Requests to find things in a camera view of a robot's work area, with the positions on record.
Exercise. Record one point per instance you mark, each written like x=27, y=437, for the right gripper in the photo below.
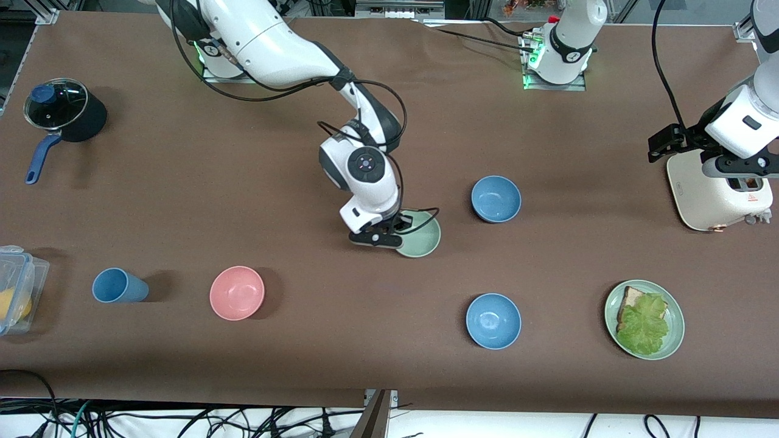
x=401, y=220

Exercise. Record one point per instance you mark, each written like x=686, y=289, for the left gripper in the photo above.
x=689, y=138

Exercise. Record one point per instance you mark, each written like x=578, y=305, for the green bowl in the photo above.
x=423, y=243

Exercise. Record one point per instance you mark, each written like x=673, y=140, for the blue bowl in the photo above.
x=496, y=198
x=493, y=321

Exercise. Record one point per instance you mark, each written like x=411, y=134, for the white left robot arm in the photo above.
x=572, y=42

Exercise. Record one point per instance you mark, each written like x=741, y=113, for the pink bowl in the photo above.
x=237, y=293

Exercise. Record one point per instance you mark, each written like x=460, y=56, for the cream toaster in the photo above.
x=700, y=194

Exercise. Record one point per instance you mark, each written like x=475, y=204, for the bread slice under lettuce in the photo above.
x=633, y=296

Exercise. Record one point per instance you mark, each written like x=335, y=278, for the green lettuce leaf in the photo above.
x=645, y=325

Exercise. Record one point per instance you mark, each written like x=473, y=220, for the green plate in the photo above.
x=677, y=328

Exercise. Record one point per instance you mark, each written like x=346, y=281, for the grey control box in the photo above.
x=395, y=9

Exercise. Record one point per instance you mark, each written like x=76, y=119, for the blue ribbed cup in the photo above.
x=118, y=286

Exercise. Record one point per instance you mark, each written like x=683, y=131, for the dark blue saucepan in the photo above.
x=88, y=125

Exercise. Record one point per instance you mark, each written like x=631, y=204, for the glass saucepan lid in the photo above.
x=58, y=106

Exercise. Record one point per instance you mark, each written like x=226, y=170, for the clear plastic container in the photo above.
x=38, y=274

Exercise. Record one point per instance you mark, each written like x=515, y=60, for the yellow fruit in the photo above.
x=15, y=304

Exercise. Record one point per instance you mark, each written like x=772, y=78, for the aluminium frame profile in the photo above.
x=744, y=30

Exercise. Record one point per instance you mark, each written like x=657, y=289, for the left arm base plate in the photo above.
x=554, y=87

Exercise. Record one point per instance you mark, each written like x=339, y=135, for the metal table bracket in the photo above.
x=374, y=420

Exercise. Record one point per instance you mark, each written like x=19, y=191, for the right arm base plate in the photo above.
x=225, y=77

